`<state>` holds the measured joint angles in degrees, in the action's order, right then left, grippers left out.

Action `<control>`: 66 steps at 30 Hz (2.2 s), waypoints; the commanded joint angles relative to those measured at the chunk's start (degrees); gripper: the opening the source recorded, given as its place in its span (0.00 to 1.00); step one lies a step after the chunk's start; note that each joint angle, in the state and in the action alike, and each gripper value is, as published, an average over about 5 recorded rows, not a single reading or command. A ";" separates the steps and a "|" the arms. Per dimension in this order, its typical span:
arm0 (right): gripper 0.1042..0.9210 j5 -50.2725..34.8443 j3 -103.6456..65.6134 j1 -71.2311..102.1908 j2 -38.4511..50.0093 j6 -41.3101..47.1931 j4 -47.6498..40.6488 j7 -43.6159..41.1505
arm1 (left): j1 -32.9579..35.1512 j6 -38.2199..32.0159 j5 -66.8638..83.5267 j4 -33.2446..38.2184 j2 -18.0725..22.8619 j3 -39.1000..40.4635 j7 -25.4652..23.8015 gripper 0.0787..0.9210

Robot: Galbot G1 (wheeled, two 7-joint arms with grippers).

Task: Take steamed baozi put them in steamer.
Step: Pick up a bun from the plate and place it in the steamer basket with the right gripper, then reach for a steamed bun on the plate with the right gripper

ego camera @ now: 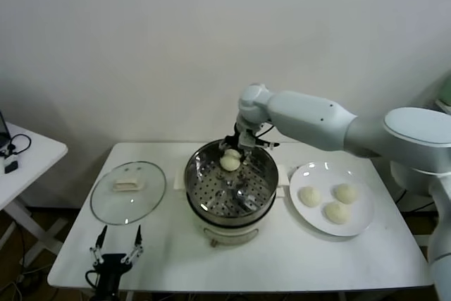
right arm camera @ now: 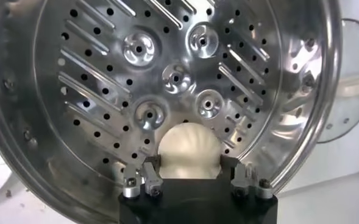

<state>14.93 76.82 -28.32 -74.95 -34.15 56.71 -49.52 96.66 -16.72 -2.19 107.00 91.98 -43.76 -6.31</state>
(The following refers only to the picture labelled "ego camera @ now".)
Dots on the small white adapter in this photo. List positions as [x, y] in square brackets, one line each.
[8, 156]

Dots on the black tablet screen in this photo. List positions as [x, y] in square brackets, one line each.
[3, 130]

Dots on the white steamed baozi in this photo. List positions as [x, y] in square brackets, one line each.
[229, 163]
[310, 197]
[346, 193]
[337, 213]

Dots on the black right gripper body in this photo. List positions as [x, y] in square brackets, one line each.
[236, 139]

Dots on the perforated steel steamer basket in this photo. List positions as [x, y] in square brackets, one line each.
[229, 198]

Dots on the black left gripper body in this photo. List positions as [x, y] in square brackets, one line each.
[111, 273]

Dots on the white side table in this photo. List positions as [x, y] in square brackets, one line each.
[35, 153]

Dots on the small black box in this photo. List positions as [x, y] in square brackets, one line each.
[11, 167]

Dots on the white electric cooker base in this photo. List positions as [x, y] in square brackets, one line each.
[229, 232]

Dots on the white round plate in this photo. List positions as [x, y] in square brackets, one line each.
[359, 216]

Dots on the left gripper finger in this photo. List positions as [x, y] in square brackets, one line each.
[135, 246]
[98, 244]

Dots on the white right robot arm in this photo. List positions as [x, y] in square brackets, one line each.
[306, 114]

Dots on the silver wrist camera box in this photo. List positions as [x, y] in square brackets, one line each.
[252, 140]

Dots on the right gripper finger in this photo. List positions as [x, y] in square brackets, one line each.
[245, 158]
[223, 146]

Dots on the glass pot lid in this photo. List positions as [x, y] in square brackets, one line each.
[105, 202]

